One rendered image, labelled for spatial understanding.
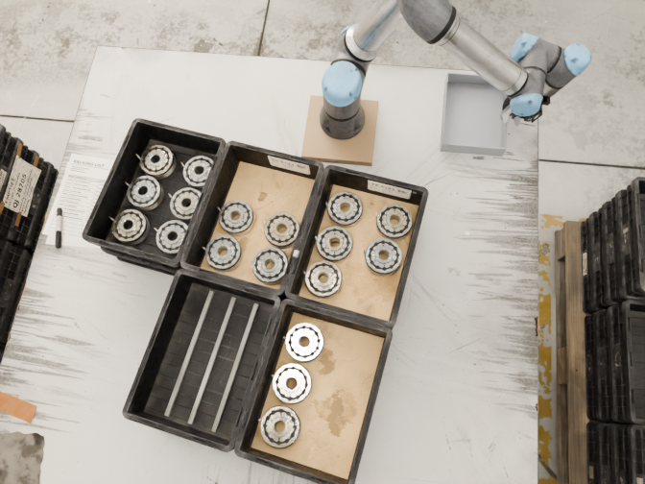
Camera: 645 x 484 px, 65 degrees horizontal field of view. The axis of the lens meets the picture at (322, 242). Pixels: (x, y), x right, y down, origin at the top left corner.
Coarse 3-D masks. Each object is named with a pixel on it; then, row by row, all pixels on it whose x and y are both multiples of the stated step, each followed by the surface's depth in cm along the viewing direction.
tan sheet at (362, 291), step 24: (336, 192) 152; (360, 192) 152; (360, 240) 147; (408, 240) 146; (312, 264) 146; (336, 264) 145; (360, 264) 145; (360, 288) 143; (384, 288) 142; (360, 312) 141; (384, 312) 140
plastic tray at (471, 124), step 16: (448, 80) 175; (464, 80) 174; (480, 80) 172; (448, 96) 174; (464, 96) 173; (480, 96) 173; (496, 96) 173; (448, 112) 172; (464, 112) 172; (480, 112) 171; (496, 112) 171; (448, 128) 170; (464, 128) 170; (480, 128) 169; (496, 128) 169; (448, 144) 163; (464, 144) 168; (480, 144) 168; (496, 144) 167
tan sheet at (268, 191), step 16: (240, 176) 156; (256, 176) 155; (272, 176) 155; (288, 176) 155; (240, 192) 154; (256, 192) 154; (272, 192) 153; (288, 192) 153; (304, 192) 153; (256, 208) 152; (272, 208) 152; (288, 208) 151; (304, 208) 151; (256, 224) 151; (240, 240) 149; (256, 240) 149; (288, 256) 147; (224, 272) 147; (240, 272) 146
